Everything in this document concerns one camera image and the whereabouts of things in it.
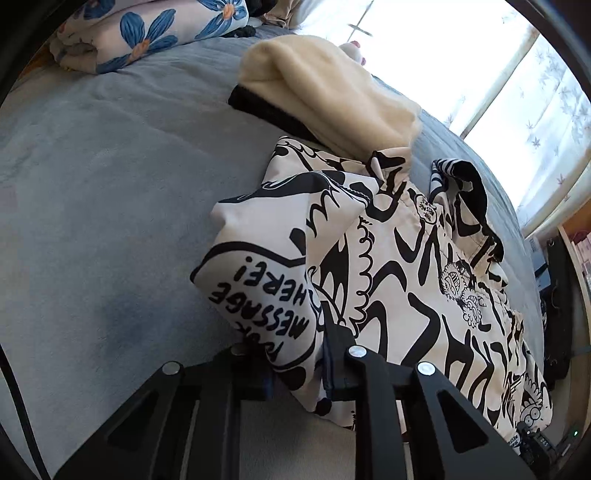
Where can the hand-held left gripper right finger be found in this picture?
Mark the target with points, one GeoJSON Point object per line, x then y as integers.
{"type": "Point", "coordinates": [334, 369]}

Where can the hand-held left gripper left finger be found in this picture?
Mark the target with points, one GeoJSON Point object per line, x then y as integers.
{"type": "Point", "coordinates": [247, 371]}

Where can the black and white printed jacket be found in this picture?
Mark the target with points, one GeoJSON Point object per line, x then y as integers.
{"type": "Point", "coordinates": [415, 286]}

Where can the black furniture piece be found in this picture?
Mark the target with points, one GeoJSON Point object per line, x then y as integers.
{"type": "Point", "coordinates": [561, 295]}

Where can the wooden bookshelf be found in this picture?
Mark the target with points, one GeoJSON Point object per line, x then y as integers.
{"type": "Point", "coordinates": [579, 258]}

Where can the grey bed blanket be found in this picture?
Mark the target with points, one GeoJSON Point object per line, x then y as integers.
{"type": "Point", "coordinates": [115, 184]}

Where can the cream fleece garment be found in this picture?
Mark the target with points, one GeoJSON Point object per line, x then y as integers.
{"type": "Point", "coordinates": [323, 92]}

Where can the white and pink plush toy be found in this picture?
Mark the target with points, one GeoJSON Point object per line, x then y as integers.
{"type": "Point", "coordinates": [355, 51]}

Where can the sheer white flowered curtain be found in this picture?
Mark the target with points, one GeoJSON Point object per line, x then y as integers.
{"type": "Point", "coordinates": [531, 115]}

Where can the dark cloth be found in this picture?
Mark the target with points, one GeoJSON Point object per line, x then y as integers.
{"type": "Point", "coordinates": [244, 31]}

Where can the metal window rod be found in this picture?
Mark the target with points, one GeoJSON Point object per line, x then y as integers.
{"type": "Point", "coordinates": [360, 28]}

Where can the blue floral quilt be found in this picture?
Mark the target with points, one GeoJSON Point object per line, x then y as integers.
{"type": "Point", "coordinates": [138, 32]}

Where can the beige curtain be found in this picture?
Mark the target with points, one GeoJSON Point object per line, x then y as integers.
{"type": "Point", "coordinates": [281, 11]}

